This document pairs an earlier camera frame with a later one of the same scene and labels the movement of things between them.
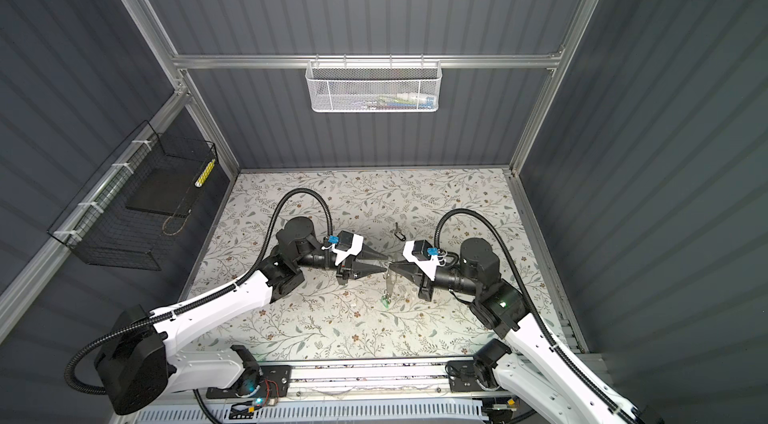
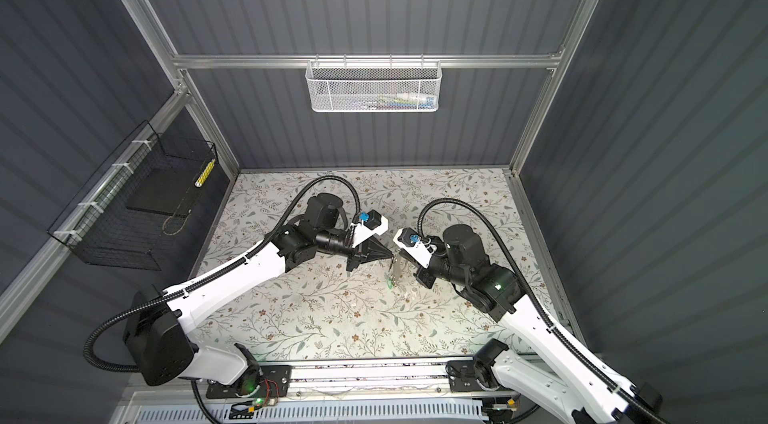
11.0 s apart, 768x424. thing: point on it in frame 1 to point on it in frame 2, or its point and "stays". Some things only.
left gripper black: [355, 272] to [362, 254]
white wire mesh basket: [373, 86] stays
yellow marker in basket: [204, 173] stays
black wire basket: [135, 211] stays
